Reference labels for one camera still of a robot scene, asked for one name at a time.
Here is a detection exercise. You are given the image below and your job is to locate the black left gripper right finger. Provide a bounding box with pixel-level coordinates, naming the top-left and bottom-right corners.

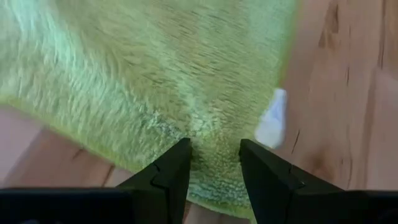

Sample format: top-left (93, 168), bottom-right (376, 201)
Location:
top-left (238, 138), bottom-right (398, 224)

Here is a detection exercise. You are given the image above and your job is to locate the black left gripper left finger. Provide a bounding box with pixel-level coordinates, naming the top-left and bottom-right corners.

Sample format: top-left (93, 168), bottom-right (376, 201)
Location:
top-left (0, 138), bottom-right (193, 224)

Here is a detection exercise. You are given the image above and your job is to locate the fluffy green microfiber towel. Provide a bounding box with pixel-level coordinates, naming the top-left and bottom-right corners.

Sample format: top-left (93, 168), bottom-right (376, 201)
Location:
top-left (0, 0), bottom-right (300, 220)

